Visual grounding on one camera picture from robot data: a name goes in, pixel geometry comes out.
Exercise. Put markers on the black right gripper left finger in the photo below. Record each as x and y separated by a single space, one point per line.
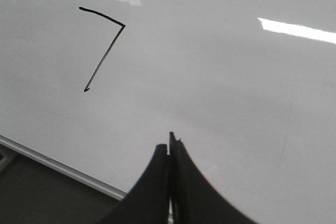
148 200

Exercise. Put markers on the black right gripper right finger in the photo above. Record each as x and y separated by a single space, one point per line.
194 199

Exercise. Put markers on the white glossy whiteboard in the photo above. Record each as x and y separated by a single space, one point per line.
247 85

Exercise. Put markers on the grey aluminium whiteboard frame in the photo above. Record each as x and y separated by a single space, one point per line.
64 169

